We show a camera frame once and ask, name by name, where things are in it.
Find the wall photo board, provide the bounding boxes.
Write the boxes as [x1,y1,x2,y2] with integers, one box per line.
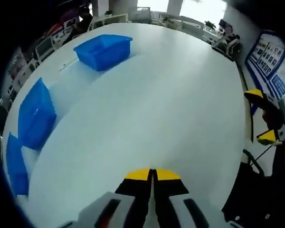
[244,29,285,99]

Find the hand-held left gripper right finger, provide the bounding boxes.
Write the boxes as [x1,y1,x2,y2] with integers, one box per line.
[153,168,240,228]

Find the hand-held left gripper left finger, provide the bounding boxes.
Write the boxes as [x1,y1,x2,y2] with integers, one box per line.
[59,167,153,228]

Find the person's dark clothing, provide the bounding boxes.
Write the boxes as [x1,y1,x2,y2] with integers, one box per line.
[221,140,285,228]

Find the blue plastic bin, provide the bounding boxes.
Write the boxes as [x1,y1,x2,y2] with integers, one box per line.
[5,132,30,197]
[73,34,133,72]
[17,77,57,151]

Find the white mesh office chair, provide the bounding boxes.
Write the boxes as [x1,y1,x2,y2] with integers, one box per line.
[34,38,55,64]

